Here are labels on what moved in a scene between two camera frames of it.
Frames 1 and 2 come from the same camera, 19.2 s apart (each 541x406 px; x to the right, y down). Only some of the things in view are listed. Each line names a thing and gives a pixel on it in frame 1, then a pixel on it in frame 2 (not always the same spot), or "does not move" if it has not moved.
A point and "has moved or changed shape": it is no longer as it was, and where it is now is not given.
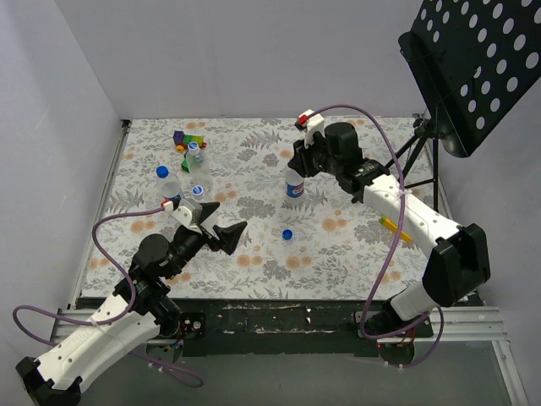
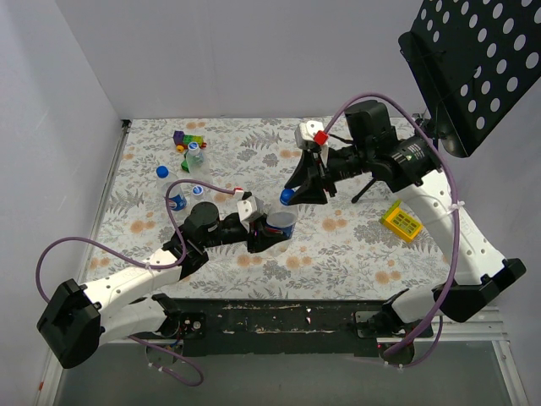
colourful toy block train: x=183 y=140 does not move
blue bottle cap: x=162 y=172 does not move
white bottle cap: x=197 y=190 does not move
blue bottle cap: x=287 y=234 has moved or changed shape
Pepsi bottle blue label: x=294 y=190 has moved or changed shape
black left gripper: x=212 y=236 -> x=254 y=238
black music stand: x=476 y=61 does not move
